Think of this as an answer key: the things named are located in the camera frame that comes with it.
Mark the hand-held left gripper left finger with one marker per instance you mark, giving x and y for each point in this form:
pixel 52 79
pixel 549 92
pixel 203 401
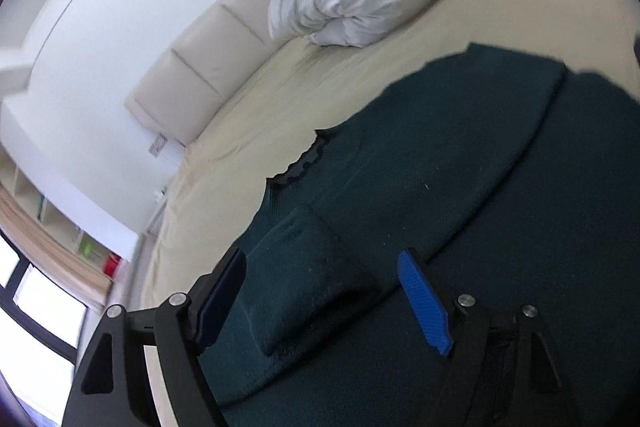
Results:
pixel 220 297

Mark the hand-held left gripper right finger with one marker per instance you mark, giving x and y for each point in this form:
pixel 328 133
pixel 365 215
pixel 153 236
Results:
pixel 425 307

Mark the dark green sweater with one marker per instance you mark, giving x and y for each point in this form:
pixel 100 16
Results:
pixel 425 167

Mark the red box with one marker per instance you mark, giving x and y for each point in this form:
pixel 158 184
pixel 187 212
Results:
pixel 111 266

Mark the green small item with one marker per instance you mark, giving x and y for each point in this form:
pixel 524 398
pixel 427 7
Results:
pixel 87 249

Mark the beige roman blind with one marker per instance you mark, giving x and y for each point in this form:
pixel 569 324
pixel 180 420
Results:
pixel 50 252

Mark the black framed window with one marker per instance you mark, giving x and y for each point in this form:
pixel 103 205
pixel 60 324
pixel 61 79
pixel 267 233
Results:
pixel 40 302

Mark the white cubby shelf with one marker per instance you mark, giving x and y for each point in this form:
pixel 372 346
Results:
pixel 30 192

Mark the beige padded headboard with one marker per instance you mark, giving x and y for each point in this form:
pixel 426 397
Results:
pixel 200 57

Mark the white wall outlet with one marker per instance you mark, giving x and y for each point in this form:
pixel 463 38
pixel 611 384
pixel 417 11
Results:
pixel 158 146

